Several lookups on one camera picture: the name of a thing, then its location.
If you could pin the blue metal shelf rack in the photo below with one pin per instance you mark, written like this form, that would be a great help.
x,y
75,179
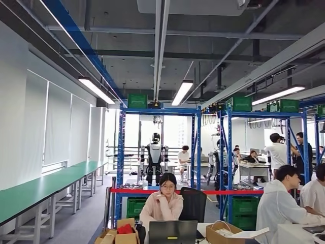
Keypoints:
x,y
120,151
312,101
229,151

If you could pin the green workbench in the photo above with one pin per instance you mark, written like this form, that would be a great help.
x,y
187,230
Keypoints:
x,y
93,164
30,192

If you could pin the black yellow hoist box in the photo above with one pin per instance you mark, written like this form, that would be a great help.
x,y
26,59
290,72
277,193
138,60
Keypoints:
x,y
218,107
154,105

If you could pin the black white humanoid robot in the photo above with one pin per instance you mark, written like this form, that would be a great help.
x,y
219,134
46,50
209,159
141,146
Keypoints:
x,y
154,155
216,161

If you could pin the green plastic crate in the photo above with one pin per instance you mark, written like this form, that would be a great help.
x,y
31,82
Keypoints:
x,y
137,101
134,207
321,110
243,223
245,205
241,104
289,105

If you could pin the long ceiling light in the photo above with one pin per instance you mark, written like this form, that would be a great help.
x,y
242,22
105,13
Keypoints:
x,y
260,120
96,90
279,95
182,92

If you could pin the person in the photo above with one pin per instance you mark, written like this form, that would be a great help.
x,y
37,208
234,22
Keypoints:
x,y
314,195
300,158
253,155
236,153
183,156
277,155
277,208
162,205

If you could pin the black window railing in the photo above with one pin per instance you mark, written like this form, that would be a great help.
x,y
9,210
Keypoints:
x,y
119,155

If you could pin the ribbed metal parts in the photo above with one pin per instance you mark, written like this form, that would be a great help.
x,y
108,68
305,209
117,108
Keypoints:
x,y
242,187
132,186

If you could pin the red barrier belt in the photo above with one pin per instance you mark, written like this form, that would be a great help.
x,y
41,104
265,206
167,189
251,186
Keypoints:
x,y
127,191

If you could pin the black office chair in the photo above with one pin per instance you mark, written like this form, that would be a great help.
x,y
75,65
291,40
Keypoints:
x,y
193,205

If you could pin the grey roller blind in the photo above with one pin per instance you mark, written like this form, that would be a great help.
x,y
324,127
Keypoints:
x,y
80,129
57,124
35,124

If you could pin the grey laptop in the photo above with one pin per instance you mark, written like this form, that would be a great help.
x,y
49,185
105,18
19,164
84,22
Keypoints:
x,y
173,232

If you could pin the red cloth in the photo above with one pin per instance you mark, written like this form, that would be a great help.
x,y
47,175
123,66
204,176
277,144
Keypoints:
x,y
125,229

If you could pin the white desk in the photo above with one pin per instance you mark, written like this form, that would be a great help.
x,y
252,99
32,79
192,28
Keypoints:
x,y
253,167
201,229

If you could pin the yellow cardboard box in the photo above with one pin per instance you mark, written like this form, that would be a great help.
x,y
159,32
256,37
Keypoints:
x,y
127,239

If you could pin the brown cardboard box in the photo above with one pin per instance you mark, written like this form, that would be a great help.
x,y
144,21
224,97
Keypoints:
x,y
216,237
105,237

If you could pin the blue steel beam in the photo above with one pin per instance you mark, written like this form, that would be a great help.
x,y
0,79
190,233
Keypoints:
x,y
77,33

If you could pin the grey steel beam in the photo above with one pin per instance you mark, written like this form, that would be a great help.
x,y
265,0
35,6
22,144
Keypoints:
x,y
266,69

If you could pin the white paper sheet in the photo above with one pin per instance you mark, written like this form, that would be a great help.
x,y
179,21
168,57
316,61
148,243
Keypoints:
x,y
253,233

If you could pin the black laptop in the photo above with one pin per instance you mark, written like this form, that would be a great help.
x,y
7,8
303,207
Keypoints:
x,y
314,229

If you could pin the white ceiling rail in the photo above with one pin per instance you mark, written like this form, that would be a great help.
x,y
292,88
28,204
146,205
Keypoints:
x,y
160,50

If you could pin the steel stanchion post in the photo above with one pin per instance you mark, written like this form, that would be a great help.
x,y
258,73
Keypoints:
x,y
108,208

